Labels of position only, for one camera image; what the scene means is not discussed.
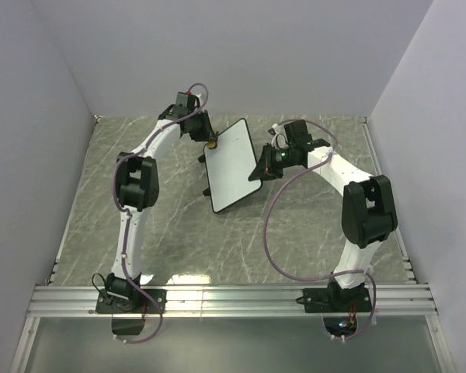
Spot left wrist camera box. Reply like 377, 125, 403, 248
171, 91, 207, 119

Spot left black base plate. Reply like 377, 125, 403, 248
95, 288, 167, 315

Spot small black-framed whiteboard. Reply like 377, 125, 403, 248
203, 118, 263, 214

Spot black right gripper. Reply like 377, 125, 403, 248
247, 144, 295, 183

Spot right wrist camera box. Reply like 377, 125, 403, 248
283, 120, 312, 148

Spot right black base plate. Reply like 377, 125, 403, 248
296, 282, 372, 313

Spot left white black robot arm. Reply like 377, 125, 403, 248
105, 110, 218, 312

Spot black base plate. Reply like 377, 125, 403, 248
95, 288, 167, 315
296, 282, 372, 313

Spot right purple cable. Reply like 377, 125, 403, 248
262, 118, 377, 343

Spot aluminium mounting rail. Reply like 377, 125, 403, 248
26, 284, 438, 319

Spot purple cable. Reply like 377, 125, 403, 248
262, 118, 377, 343
111, 82, 210, 346

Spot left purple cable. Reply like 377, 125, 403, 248
111, 82, 210, 346

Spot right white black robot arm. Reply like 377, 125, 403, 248
249, 139, 398, 311

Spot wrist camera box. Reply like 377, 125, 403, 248
171, 91, 207, 119
283, 120, 312, 148

